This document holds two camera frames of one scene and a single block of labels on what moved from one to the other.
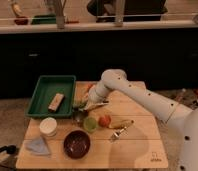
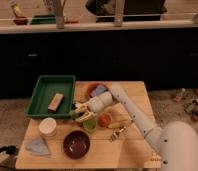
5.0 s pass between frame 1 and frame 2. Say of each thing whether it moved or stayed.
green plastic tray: stayed
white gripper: moved
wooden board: stayed
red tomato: stayed
